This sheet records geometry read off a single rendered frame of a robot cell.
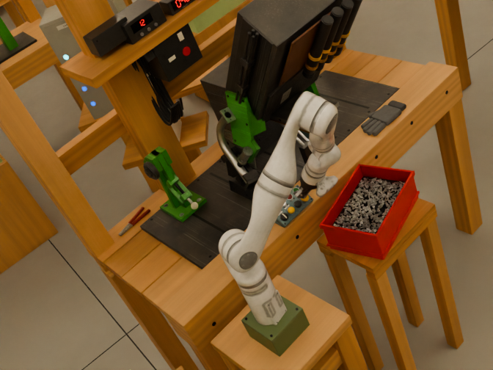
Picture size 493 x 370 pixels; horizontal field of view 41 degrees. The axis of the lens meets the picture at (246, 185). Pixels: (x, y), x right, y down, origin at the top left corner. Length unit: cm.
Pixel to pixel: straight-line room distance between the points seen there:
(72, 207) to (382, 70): 142
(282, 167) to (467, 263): 168
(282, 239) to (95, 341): 164
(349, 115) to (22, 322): 231
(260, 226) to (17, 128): 96
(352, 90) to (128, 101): 95
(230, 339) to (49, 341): 188
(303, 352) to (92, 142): 113
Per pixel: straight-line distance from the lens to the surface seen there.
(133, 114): 251
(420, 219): 232
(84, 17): 236
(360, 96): 279
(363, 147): 251
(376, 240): 216
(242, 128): 239
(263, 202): 172
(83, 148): 255
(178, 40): 243
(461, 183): 311
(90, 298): 391
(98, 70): 229
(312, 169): 208
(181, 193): 250
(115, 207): 443
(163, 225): 255
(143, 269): 246
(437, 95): 275
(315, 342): 201
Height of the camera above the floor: 242
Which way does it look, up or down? 37 degrees down
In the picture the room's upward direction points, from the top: 24 degrees counter-clockwise
